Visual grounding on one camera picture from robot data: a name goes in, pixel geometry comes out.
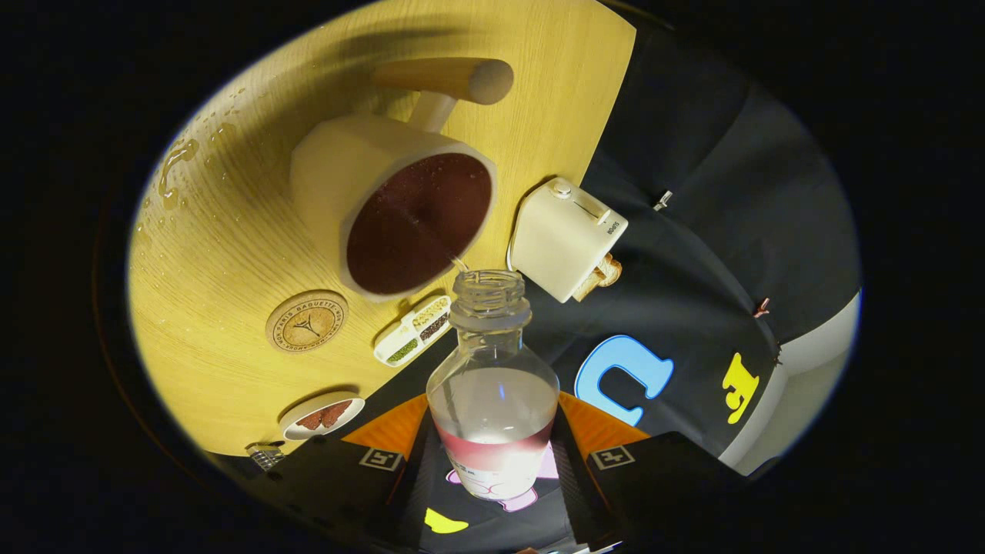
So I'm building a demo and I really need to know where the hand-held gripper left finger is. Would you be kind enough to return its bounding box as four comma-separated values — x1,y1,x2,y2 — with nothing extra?
254,394,441,552

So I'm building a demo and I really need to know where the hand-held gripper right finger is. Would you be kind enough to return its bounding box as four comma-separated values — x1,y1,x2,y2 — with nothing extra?
554,391,751,552

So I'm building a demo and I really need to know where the clear juice bottle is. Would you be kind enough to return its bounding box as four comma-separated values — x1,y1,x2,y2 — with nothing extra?
426,269,560,502

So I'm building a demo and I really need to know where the round cork coaster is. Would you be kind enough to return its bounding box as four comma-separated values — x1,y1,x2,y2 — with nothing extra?
265,289,349,353

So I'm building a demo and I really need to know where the cream cup with wooden handle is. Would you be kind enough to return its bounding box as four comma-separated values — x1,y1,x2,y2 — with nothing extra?
290,58,515,302

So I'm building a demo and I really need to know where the white round plate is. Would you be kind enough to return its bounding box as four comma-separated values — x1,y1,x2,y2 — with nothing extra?
279,391,366,441

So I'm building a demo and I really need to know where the ribbed metal clamp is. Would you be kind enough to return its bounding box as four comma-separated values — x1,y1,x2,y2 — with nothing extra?
246,442,285,472

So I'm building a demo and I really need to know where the white divided dish of beans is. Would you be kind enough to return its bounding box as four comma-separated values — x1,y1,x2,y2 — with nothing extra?
373,295,452,368

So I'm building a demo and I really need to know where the cream toaster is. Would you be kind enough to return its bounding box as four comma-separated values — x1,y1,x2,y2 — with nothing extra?
510,178,629,304

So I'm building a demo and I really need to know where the wooden table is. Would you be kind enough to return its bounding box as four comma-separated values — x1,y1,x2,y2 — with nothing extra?
127,0,638,456

